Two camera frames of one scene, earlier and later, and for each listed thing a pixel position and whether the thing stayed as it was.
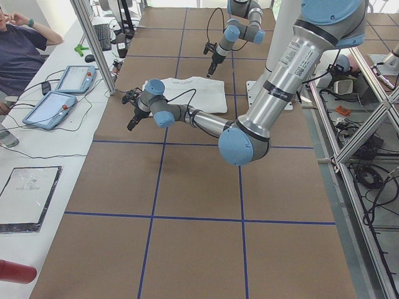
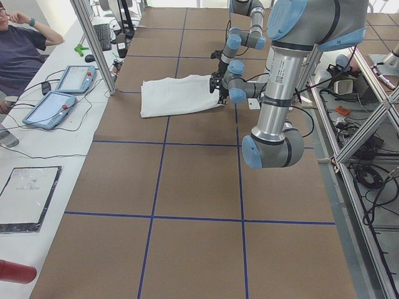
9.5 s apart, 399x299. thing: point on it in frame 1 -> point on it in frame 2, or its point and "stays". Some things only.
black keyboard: [103, 32] stays
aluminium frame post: [95, 45] stays
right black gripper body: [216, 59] -> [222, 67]
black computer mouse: [90, 58] stays
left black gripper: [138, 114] -> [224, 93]
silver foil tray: [25, 197] stays
